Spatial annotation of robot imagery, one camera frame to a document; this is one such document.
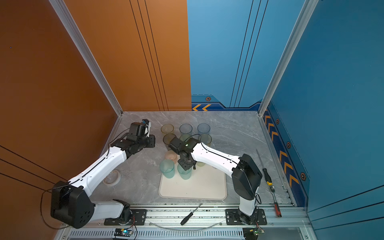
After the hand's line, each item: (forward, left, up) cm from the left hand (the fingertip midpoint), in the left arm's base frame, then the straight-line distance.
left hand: (154, 137), depth 85 cm
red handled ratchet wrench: (-33, -66, -16) cm, 76 cm away
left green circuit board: (-43, +10, -18) cm, 48 cm away
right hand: (-13, -20, -7) cm, 24 cm away
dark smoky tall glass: (+3, -7, -5) cm, 10 cm away
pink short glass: (-5, -9, -12) cm, 16 cm away
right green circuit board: (-43, -51, -16) cm, 69 cm away
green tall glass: (-5, -19, +7) cm, 21 cm away
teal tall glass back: (-16, -18, -15) cm, 28 cm away
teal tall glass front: (-13, -7, -13) cm, 20 cm away
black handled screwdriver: (-36, -22, -16) cm, 45 cm away
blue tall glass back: (+12, -29, -5) cm, 32 cm away
